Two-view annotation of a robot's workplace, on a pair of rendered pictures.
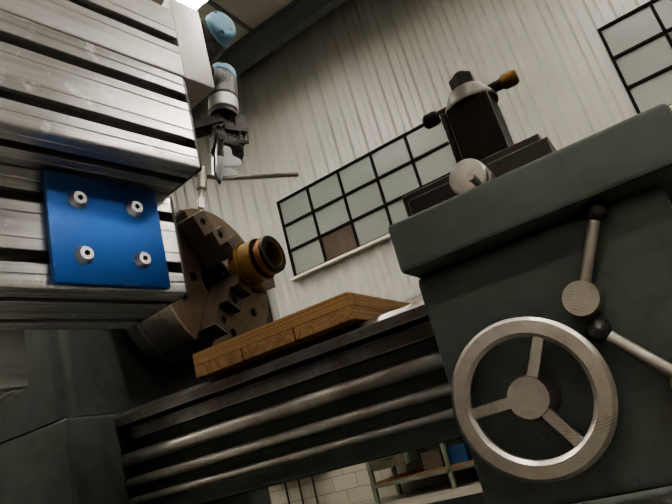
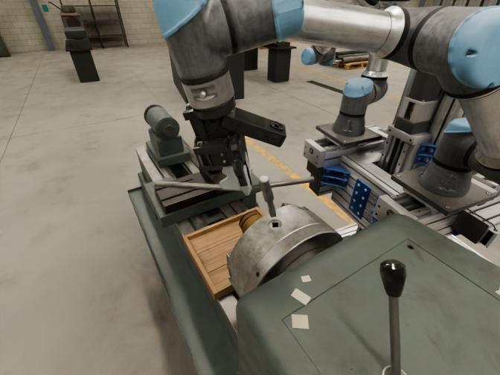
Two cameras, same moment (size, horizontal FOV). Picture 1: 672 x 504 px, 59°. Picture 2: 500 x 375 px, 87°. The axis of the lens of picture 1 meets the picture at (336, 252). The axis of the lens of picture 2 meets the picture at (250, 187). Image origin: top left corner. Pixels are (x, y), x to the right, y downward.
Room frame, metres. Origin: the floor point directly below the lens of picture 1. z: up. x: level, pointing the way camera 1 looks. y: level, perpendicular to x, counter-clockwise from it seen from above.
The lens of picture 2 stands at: (1.61, 0.46, 1.68)
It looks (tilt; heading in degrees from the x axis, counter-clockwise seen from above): 36 degrees down; 212
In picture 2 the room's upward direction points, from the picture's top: straight up
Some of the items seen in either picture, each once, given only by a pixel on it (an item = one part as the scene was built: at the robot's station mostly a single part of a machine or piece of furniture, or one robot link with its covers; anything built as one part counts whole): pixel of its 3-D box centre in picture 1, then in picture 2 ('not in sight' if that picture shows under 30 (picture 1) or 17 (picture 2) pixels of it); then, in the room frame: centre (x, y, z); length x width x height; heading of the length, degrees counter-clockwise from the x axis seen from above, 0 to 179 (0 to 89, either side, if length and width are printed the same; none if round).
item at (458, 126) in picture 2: not in sight; (466, 140); (0.63, 0.64, 1.33); 0.13 x 0.12 x 0.14; 46
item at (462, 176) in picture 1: (469, 178); not in sight; (0.62, -0.17, 0.95); 0.07 x 0.04 x 0.04; 153
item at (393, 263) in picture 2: not in sight; (393, 276); (1.32, 0.51, 1.38); 0.04 x 0.03 x 0.05; 63
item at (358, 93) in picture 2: not in sight; (356, 95); (0.32, 0.24, 1.33); 0.13 x 0.12 x 0.14; 164
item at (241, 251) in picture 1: (255, 261); (255, 228); (1.08, 0.16, 1.08); 0.09 x 0.09 x 0.09; 63
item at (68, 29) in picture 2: not in sight; (73, 40); (-2.56, -7.50, 0.82); 2.22 x 0.91 x 1.64; 61
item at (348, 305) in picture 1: (329, 340); (239, 245); (1.02, 0.05, 0.89); 0.36 x 0.30 x 0.04; 153
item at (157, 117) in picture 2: not in sight; (164, 133); (0.60, -0.78, 1.01); 0.30 x 0.20 x 0.29; 63
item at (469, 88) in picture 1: (469, 100); not in sight; (0.78, -0.25, 1.14); 0.08 x 0.08 x 0.03
